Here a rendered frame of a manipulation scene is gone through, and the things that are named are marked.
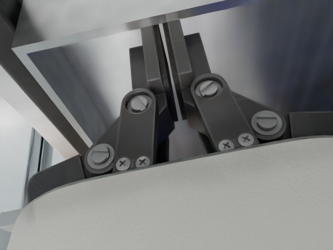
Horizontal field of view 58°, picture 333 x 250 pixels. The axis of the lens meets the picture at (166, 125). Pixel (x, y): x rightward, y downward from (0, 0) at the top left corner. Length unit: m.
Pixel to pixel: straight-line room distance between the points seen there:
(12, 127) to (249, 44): 1.71
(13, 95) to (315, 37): 0.19
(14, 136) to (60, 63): 1.75
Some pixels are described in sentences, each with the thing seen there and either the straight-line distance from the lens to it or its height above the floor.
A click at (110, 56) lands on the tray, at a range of 0.18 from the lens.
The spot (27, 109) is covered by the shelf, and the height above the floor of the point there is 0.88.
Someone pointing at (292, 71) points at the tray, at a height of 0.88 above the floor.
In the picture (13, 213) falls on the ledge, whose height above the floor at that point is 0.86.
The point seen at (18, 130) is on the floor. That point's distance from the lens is 1.86.
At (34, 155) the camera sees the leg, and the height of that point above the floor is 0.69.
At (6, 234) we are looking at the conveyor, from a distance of 0.58.
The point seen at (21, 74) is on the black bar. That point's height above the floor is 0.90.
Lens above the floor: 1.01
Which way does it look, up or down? 34 degrees down
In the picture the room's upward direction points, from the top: 171 degrees clockwise
